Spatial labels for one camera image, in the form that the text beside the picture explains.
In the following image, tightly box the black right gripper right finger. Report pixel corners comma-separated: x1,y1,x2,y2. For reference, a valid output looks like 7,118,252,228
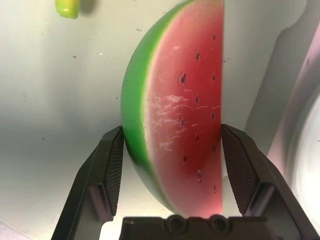
220,123,312,240

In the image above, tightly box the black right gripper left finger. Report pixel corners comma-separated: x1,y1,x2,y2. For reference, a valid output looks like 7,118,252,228
51,125,125,240

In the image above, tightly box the toy watermelon slice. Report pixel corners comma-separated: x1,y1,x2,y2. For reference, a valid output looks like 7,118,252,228
120,0,225,219

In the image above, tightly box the yellow toy banana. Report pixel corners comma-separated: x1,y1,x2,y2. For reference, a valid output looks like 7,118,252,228
55,0,80,20

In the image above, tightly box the pink plate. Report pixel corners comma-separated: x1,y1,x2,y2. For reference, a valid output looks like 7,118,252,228
266,21,320,240

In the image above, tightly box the green silicone mat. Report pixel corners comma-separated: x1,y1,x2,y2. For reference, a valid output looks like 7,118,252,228
0,0,305,240

